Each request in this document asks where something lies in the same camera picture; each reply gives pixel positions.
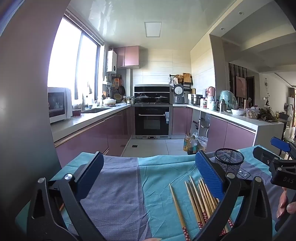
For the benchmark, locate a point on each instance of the large cooking oil bottle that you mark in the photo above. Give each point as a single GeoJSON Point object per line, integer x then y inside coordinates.
{"type": "Point", "coordinates": [193, 146]}

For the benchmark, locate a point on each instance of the ceiling light panel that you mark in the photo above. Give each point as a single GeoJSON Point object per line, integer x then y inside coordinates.
{"type": "Point", "coordinates": [152, 29]}

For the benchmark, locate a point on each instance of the wall ornament clock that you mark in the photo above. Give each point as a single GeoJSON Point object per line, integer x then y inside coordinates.
{"type": "Point", "coordinates": [266, 83]}

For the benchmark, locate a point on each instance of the white casserole pot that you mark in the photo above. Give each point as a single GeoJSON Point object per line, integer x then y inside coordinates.
{"type": "Point", "coordinates": [108, 101]}

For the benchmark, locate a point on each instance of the teal appliance cover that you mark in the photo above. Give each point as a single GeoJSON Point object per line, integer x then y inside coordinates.
{"type": "Point", "coordinates": [227, 99]}

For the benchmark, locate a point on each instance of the black mesh utensil holder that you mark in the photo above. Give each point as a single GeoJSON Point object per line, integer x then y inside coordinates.
{"type": "Point", "coordinates": [229, 162]}

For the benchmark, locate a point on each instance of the basket of jars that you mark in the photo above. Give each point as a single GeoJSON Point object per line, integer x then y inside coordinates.
{"type": "Point", "coordinates": [252, 113]}

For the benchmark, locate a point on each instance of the white countertop oven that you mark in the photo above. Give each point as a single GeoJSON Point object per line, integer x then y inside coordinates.
{"type": "Point", "coordinates": [59, 104]}

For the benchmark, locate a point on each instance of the pink kettle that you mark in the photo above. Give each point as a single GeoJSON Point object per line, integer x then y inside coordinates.
{"type": "Point", "coordinates": [211, 91]}

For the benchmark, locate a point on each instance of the pink peninsula counter cabinets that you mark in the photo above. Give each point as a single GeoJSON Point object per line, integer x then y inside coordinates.
{"type": "Point", "coordinates": [231, 132]}

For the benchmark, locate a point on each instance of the black lidded pan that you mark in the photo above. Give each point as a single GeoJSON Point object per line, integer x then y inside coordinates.
{"type": "Point", "coordinates": [161, 99]}

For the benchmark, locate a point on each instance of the stainless steel pot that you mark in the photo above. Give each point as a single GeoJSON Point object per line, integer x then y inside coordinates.
{"type": "Point", "coordinates": [196, 99]}

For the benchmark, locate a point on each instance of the kitchen sink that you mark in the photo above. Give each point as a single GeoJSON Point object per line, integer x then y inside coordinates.
{"type": "Point", "coordinates": [96, 110]}

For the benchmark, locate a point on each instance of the steel thermos bottle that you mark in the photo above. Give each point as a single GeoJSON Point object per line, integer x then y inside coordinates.
{"type": "Point", "coordinates": [222, 105]}

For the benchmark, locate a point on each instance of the white bowl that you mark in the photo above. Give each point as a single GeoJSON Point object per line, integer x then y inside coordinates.
{"type": "Point", "coordinates": [238, 112]}

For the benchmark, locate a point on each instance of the black integrated stove with oven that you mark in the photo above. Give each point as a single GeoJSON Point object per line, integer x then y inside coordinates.
{"type": "Point", "coordinates": [151, 120]}

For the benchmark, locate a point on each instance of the framed wall painting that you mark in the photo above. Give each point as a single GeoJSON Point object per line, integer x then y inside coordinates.
{"type": "Point", "coordinates": [240, 84]}

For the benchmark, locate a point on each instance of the bunch of wooden chopsticks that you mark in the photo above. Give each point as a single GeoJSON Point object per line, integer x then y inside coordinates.
{"type": "Point", "coordinates": [199, 202]}

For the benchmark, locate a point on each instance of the kitchen window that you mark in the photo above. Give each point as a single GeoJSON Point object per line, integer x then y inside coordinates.
{"type": "Point", "coordinates": [69, 58]}

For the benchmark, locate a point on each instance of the grey refrigerator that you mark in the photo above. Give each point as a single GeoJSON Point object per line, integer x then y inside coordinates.
{"type": "Point", "coordinates": [23, 115]}

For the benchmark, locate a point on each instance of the silver rice cooker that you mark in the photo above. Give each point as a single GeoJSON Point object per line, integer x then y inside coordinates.
{"type": "Point", "coordinates": [178, 93]}

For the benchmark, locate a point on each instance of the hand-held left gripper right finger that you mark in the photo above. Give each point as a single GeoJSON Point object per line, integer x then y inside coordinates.
{"type": "Point", "coordinates": [208, 171]}

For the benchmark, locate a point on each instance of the black lidded wok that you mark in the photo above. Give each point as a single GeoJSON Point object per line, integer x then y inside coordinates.
{"type": "Point", "coordinates": [143, 97]}

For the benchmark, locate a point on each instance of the person's right hand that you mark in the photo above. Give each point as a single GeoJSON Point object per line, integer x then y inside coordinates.
{"type": "Point", "coordinates": [284, 204]}

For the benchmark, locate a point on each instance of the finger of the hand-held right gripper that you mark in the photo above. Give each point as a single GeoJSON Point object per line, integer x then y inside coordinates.
{"type": "Point", "coordinates": [261, 153]}
{"type": "Point", "coordinates": [279, 143]}

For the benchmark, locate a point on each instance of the pink window-side counter cabinets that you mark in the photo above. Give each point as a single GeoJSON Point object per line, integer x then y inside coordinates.
{"type": "Point", "coordinates": [92, 136]}

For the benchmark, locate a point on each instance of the dark red pot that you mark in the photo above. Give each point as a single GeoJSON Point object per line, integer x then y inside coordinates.
{"type": "Point", "coordinates": [76, 112]}

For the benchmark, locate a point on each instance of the black wall rack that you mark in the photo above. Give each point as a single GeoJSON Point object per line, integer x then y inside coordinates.
{"type": "Point", "coordinates": [177, 80]}

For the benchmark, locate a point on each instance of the hanging pans and utensils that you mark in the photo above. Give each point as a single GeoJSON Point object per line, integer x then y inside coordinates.
{"type": "Point", "coordinates": [118, 89]}

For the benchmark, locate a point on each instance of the clear plastic bag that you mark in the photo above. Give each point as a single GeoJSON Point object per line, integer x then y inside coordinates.
{"type": "Point", "coordinates": [203, 142]}

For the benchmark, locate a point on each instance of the teal and grey tablecloth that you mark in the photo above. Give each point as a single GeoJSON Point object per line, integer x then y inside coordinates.
{"type": "Point", "coordinates": [138, 197]}

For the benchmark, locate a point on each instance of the white wall water heater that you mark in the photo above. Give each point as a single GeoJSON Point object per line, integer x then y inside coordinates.
{"type": "Point", "coordinates": [111, 61]}

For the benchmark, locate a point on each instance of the potted plant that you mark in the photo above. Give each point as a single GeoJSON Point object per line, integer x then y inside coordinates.
{"type": "Point", "coordinates": [267, 114]}

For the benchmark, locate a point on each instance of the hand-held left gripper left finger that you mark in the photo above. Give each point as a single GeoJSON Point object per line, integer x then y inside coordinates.
{"type": "Point", "coordinates": [92, 169]}

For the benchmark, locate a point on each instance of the wooden cutting board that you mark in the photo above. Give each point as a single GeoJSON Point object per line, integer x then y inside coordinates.
{"type": "Point", "coordinates": [187, 78]}

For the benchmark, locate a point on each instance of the pink upper kitchen cabinets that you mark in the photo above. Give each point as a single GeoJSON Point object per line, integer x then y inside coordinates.
{"type": "Point", "coordinates": [127, 56]}

